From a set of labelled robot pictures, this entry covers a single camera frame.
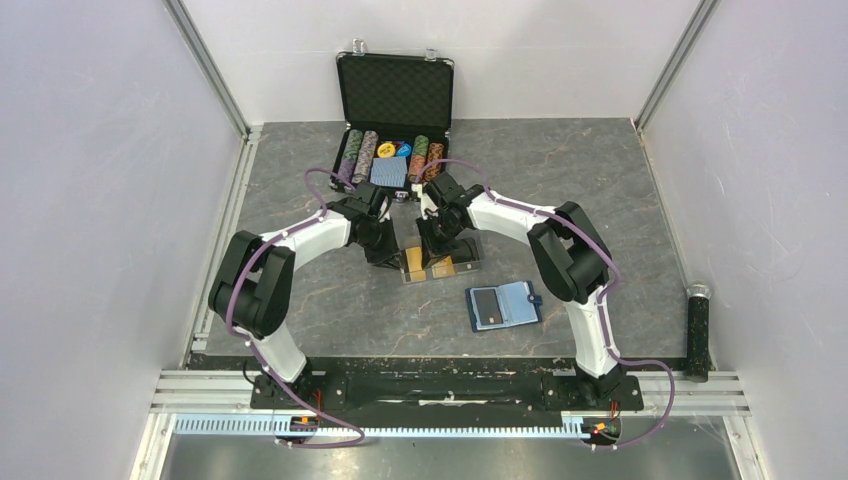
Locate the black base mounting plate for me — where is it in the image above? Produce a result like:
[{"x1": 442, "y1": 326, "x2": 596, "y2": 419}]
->
[{"x1": 186, "y1": 353, "x2": 645, "y2": 429}]

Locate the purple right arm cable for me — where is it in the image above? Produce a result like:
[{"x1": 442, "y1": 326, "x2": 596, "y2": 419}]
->
[{"x1": 414, "y1": 158, "x2": 677, "y2": 453}]

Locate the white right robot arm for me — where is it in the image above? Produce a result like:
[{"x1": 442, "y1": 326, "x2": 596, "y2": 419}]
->
[{"x1": 413, "y1": 172, "x2": 625, "y2": 408}]

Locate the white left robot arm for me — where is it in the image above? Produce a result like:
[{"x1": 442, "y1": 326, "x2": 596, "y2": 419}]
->
[{"x1": 208, "y1": 182, "x2": 400, "y2": 408}]

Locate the yellow dealer button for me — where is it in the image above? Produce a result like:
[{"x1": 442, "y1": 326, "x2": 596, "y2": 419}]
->
[{"x1": 376, "y1": 142, "x2": 397, "y2": 158}]

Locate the black poker chip case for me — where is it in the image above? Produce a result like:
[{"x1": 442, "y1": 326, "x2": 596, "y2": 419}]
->
[{"x1": 332, "y1": 51, "x2": 455, "y2": 173}]

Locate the blue leather card holder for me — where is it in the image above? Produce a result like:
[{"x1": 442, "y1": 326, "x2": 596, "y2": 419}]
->
[{"x1": 465, "y1": 281, "x2": 543, "y2": 333}]

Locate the clear acrylic card box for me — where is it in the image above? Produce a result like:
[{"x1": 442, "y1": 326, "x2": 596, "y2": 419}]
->
[{"x1": 400, "y1": 238, "x2": 483, "y2": 284}]

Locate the blue playing card deck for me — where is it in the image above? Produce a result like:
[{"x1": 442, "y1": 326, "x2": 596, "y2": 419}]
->
[{"x1": 369, "y1": 156, "x2": 408, "y2": 189}]

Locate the black cylindrical handle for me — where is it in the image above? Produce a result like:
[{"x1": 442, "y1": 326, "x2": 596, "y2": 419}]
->
[{"x1": 685, "y1": 283, "x2": 711, "y2": 383}]

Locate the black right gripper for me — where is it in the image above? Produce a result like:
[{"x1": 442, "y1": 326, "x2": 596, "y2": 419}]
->
[{"x1": 415, "y1": 213, "x2": 463, "y2": 269}]

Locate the gold VIP card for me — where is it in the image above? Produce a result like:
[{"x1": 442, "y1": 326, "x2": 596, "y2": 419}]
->
[{"x1": 401, "y1": 246, "x2": 456, "y2": 285}]

